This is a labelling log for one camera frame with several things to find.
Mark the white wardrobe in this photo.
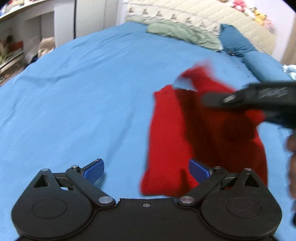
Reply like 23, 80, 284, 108
54, 0, 122, 45

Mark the cream quilted blanket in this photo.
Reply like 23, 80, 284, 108
125, 0, 276, 55

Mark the light blue blanket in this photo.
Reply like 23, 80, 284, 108
282, 64, 296, 80

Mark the person's right hand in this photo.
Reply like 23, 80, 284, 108
286, 134, 296, 195

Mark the green pillow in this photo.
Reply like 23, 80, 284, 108
147, 22, 223, 51

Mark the light blue pillow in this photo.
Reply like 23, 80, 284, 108
243, 51, 295, 82

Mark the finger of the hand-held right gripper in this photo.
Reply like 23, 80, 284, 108
201, 89, 248, 110

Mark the beige bag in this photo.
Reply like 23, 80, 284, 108
38, 37, 55, 56

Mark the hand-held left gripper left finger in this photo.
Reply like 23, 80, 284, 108
32, 158, 116, 208

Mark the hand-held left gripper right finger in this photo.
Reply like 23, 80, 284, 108
177, 158, 261, 207

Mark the dark blue pillow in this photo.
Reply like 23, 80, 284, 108
219, 24, 258, 57

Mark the red knit sweater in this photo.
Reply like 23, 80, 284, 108
140, 59, 269, 198

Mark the pile of plush toys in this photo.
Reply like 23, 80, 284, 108
231, 0, 274, 27

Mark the white shelf desk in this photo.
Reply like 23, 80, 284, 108
0, 0, 56, 80

